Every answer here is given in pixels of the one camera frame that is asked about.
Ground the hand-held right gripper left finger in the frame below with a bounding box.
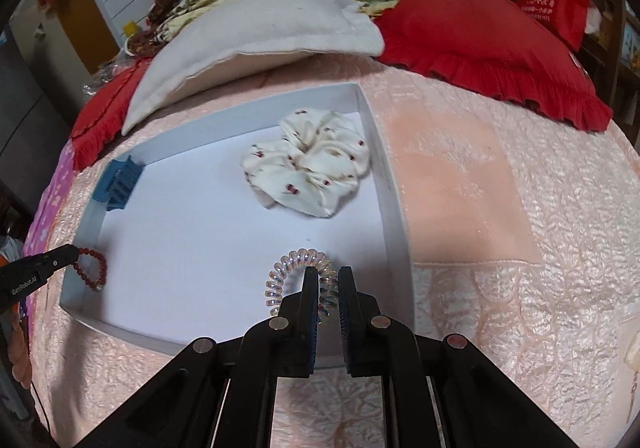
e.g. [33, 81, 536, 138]
[75, 268, 321, 448]

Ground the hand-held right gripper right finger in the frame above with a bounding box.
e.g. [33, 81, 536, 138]
[337, 266, 581, 448]

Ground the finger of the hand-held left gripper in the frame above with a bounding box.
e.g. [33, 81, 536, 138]
[0, 244, 81, 311]

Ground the clear spiral hair tie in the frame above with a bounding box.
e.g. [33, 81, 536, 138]
[265, 248, 341, 326]

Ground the dark red bead bracelet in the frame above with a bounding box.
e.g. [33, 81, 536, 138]
[72, 248, 108, 291]

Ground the white shallow tray box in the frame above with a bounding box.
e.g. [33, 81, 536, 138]
[59, 82, 417, 371]

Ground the purple floral sheet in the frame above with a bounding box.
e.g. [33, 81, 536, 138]
[22, 148, 76, 259]

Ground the blue hair claw clip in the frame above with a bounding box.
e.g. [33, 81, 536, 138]
[92, 155, 146, 211]

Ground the cream patterned scrunchie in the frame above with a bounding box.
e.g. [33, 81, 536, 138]
[241, 108, 372, 219]

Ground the grey wardrobe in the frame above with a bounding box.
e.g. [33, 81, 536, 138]
[0, 23, 76, 229]

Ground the small red ruffled pillow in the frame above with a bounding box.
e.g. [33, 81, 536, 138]
[70, 59, 151, 171]

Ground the clear plastic bag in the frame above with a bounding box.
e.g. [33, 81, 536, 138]
[82, 62, 122, 95]

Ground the white pillow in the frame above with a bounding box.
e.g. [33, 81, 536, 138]
[121, 0, 386, 136]

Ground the large red ruffled pillow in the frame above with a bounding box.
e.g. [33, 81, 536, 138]
[372, 0, 613, 131]

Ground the red shopping bag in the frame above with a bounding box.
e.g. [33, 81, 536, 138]
[515, 0, 591, 49]

